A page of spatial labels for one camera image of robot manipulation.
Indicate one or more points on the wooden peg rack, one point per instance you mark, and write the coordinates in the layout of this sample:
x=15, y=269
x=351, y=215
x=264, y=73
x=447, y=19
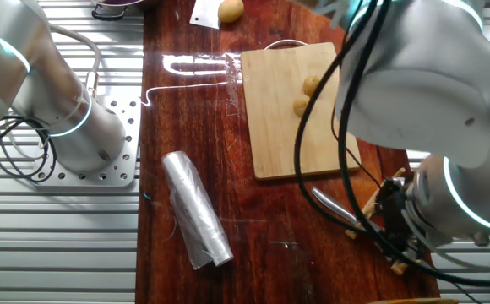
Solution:
x=369, y=207

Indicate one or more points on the steel cleaver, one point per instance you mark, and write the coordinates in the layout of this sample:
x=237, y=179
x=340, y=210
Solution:
x=203, y=14

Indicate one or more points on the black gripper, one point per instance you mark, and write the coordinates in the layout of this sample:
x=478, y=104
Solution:
x=393, y=211

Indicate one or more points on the stainless steel pot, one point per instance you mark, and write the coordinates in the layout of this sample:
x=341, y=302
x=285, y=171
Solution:
x=110, y=10

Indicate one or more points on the steel kitchen knife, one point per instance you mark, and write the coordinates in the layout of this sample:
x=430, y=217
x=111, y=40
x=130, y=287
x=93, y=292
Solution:
x=333, y=204

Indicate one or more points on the large yellow potato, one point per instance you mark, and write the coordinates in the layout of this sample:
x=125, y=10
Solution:
x=230, y=10

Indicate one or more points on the dark red wooden board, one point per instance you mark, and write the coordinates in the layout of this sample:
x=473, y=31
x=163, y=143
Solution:
x=186, y=126

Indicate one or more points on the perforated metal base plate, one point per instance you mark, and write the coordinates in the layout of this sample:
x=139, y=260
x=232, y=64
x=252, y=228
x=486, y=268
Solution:
x=122, y=169

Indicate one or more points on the small yellow potato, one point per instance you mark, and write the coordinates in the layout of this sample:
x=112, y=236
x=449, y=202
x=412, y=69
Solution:
x=310, y=85
x=301, y=105

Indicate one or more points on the bamboo cutting board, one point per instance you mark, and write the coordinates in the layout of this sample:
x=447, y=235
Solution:
x=274, y=139

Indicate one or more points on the clear plastic bag roll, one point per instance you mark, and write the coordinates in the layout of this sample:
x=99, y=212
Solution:
x=196, y=211

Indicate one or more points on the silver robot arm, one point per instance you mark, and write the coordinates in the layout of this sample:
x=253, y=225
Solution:
x=418, y=84

